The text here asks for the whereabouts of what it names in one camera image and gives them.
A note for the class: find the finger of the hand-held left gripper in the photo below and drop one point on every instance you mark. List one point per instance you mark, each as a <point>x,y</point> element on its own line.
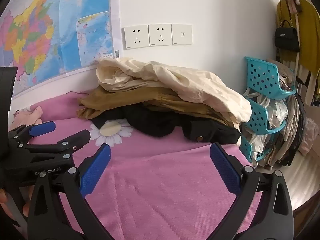
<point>75,140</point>
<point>42,128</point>

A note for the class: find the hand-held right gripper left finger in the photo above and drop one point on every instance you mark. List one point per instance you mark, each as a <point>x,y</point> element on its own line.
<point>96,171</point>

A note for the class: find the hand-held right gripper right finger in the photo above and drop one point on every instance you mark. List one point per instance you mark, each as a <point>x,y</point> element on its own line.
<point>225,170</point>

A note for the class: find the cream coat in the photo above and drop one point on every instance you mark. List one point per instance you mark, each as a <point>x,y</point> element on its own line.
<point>175,80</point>

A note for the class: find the beige hanging clothes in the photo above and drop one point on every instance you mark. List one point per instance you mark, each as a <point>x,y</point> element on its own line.
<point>292,135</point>

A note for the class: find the person's left hand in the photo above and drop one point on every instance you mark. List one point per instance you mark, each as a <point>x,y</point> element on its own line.
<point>26,209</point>

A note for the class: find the mustard brown garment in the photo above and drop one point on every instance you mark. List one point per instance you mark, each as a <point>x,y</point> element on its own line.
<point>112,102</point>

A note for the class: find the pink daisy print bedsheet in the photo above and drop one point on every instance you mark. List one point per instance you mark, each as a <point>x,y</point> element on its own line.
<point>162,180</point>

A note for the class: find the white plastic bag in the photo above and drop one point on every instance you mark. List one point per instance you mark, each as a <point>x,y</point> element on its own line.
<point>276,115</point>

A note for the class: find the black garment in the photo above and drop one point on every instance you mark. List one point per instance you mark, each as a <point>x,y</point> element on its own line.
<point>155,122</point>

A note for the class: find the pink plastic bag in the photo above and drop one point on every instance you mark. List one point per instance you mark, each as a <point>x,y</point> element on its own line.
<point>308,137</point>

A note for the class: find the turquoise plastic storage rack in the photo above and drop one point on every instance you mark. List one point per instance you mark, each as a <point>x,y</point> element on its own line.
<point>260,75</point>

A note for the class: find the black handbag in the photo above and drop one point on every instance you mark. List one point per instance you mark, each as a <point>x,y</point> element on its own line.
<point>286,38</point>

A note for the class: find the colourful wall map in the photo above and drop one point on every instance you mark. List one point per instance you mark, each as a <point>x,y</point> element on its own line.
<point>62,17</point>

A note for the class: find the white wall socket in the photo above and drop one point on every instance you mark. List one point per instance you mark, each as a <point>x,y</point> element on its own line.
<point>160,35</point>
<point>136,37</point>

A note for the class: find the white wall plate small port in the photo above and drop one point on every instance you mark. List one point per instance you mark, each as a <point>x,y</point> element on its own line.
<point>182,34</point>

